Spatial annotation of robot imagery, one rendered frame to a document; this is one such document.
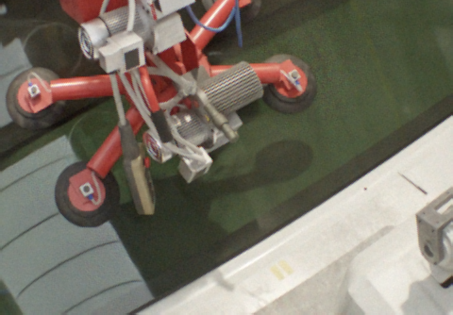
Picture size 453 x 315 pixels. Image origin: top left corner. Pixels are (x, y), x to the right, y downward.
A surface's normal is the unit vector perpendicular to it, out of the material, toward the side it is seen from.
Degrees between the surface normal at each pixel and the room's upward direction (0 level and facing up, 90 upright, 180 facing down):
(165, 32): 73
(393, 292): 0
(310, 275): 0
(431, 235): 90
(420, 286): 0
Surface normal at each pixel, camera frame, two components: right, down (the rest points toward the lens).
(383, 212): -0.06, -0.59
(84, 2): 0.49, 0.42
